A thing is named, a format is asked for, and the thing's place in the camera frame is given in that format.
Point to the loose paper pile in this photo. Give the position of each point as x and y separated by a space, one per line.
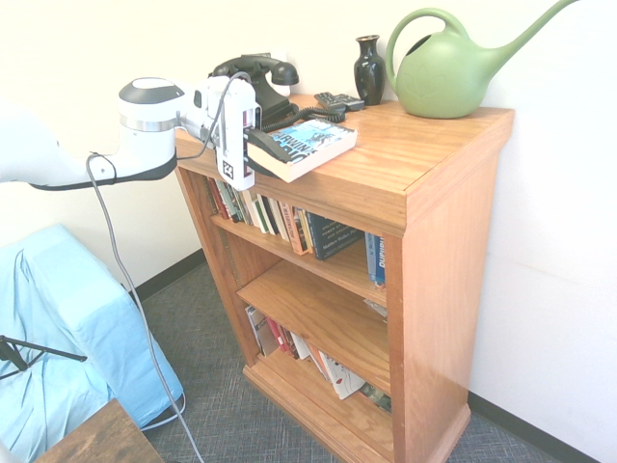
376 308

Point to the green watering can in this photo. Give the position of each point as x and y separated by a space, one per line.
443 77

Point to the blue white-lettered book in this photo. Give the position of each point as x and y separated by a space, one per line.
378 258

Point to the white page-edge book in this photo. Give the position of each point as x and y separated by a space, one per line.
248 207

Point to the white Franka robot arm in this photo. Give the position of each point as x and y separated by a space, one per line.
144 140

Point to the green spine book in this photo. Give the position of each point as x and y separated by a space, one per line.
233 202

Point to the black camera tripod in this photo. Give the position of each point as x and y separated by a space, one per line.
29 345

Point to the light blue cloth cover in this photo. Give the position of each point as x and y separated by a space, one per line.
62 299

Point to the black rotary telephone base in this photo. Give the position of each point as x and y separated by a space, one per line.
272 103

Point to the black vase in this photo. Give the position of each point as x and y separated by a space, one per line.
368 72

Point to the white spine paperback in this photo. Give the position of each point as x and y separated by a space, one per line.
301 348

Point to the black remote control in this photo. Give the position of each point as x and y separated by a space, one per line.
337 100

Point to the red spine paperback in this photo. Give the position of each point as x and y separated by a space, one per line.
284 340

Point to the green white book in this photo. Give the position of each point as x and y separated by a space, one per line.
260 214

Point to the black telephone handset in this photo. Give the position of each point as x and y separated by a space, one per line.
284 72

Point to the orange lettered book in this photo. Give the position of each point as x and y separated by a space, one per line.
299 231

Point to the dark red spine book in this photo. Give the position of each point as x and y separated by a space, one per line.
219 198

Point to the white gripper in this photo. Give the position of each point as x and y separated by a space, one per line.
236 135

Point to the wooden bookshelf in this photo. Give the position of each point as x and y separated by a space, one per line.
434 289

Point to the blue black paperback book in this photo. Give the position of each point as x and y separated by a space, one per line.
318 140

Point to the grey cover paperback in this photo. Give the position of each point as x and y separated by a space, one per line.
260 330

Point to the black white spine book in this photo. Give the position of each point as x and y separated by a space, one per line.
270 217

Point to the dark green flat book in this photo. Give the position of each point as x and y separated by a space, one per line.
376 398

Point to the white illustrated book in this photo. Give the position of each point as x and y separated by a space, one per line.
342 376

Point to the cream book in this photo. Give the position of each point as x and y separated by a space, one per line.
283 222

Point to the dark blue book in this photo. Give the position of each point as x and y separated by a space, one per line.
332 238

